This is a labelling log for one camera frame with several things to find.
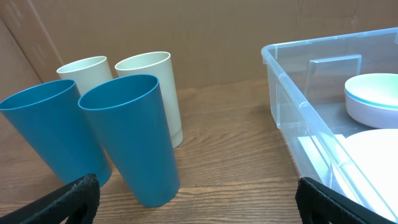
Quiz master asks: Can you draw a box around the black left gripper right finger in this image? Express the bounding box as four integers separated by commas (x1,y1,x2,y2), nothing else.
295,177,394,224

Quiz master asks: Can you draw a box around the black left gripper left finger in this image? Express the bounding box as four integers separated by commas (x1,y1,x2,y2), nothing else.
1,174,100,224

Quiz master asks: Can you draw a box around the pink plate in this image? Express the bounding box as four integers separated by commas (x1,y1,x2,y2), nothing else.
335,129,397,223

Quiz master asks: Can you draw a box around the blue cup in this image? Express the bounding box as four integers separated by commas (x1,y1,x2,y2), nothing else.
1,80,112,185
78,75,180,207

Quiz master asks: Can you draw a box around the clear plastic storage bin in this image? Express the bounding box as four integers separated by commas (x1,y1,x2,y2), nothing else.
261,27,398,223

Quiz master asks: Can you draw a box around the pink small bowl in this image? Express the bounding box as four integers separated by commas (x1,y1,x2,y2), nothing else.
345,91,397,129

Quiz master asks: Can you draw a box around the light blue small bowl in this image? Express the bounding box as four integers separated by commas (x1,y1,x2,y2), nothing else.
345,73,397,110

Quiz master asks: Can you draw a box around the beige cup rear left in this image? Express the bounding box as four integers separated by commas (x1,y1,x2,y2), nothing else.
57,56,113,95

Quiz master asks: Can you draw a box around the beige cup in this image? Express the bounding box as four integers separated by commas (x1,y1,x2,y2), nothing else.
114,51,183,148
57,56,113,95

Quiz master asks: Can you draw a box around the beige cup rear right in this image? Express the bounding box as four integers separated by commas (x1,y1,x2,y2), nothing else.
114,51,183,148

